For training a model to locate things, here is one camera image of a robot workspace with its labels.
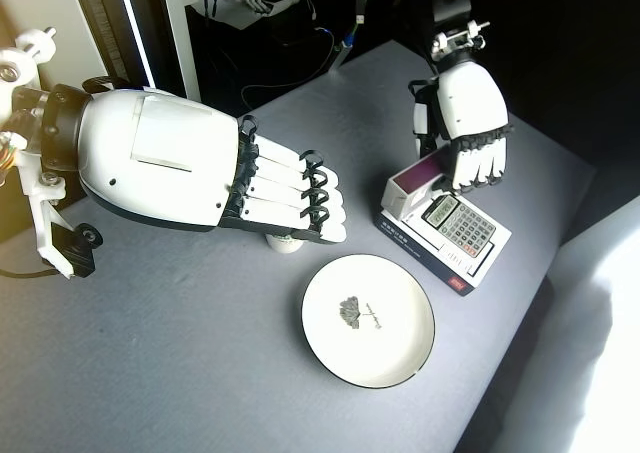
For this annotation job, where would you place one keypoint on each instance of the white plate with dark rim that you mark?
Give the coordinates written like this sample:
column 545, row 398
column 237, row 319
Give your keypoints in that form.
column 370, row 343

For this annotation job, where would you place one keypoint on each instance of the white and blue box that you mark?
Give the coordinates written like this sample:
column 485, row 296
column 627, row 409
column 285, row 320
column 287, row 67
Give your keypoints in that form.
column 465, row 243

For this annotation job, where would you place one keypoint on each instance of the white paper cup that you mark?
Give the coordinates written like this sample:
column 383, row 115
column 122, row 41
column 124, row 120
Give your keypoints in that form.
column 284, row 245

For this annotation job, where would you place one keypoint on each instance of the small white maroon box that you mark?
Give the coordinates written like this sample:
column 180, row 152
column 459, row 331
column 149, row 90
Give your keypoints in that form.
column 412, row 183

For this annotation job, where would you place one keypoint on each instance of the grey table cloth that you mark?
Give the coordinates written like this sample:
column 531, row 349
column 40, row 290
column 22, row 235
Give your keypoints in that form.
column 175, row 348

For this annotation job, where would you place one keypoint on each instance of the white metal cabinet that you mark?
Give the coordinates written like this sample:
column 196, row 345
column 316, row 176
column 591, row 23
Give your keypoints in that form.
column 45, row 3

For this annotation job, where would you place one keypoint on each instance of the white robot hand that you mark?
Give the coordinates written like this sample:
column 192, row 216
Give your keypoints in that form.
column 160, row 158
column 472, row 103

